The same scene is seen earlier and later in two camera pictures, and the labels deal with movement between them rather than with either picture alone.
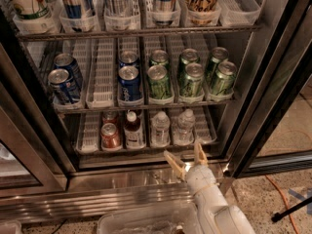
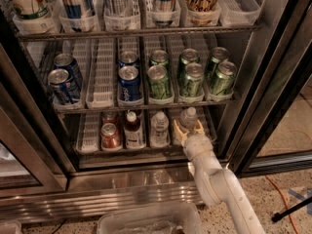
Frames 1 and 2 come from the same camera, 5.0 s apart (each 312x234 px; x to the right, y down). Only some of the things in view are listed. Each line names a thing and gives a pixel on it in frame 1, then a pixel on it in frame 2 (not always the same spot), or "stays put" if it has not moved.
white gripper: [199, 176] → [196, 144]
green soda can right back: [218, 55] stays put
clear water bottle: [183, 134] stays put
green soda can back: [160, 58] stays put
